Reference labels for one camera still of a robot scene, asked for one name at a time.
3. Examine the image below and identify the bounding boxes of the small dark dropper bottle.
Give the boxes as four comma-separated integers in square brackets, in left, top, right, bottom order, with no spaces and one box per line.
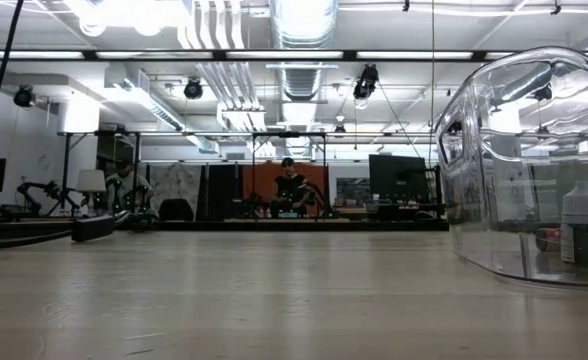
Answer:
[560,180,588,269]

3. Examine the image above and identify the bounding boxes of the person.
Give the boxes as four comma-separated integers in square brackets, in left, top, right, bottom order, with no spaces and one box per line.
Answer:
[270,156,325,220]
[104,158,156,216]

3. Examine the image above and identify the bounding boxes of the orange partition panel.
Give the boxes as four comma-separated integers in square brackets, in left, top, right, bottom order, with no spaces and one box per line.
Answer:
[242,161,328,220]

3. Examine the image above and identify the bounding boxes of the small gray screen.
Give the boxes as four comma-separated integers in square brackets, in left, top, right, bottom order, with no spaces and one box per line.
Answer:
[335,177,371,202]

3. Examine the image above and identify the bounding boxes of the black office chair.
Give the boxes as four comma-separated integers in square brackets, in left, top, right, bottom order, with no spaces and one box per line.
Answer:
[157,198,195,223]

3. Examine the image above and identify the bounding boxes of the black rig crossbar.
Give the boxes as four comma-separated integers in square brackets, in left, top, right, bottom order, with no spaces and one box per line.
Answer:
[0,48,588,64]

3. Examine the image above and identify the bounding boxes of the round black ceiling fixture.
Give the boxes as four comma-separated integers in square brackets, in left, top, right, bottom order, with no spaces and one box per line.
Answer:
[183,78,205,101]
[12,84,36,109]

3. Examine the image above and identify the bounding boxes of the white shade table lamp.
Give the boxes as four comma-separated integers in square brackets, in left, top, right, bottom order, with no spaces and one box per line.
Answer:
[75,168,108,217]

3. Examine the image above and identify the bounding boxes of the clear plastic container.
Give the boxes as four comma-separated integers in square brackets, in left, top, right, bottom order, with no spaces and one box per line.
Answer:
[433,46,588,292]

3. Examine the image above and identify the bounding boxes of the black background rig frame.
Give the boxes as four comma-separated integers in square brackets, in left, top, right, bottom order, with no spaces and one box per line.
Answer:
[61,129,143,216]
[250,130,329,221]

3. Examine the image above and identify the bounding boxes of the black table frame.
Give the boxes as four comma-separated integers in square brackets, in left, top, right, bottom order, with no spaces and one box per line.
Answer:
[0,218,450,251]

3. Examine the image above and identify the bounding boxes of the black hanging camera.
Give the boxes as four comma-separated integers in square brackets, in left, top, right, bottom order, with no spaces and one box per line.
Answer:
[352,63,381,101]

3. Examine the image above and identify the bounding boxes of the silver air duct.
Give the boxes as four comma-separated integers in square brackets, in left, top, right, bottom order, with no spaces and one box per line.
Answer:
[267,0,341,104]

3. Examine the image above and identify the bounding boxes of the black cable with inline switch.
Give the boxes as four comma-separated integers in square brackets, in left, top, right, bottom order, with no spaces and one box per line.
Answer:
[71,209,163,244]

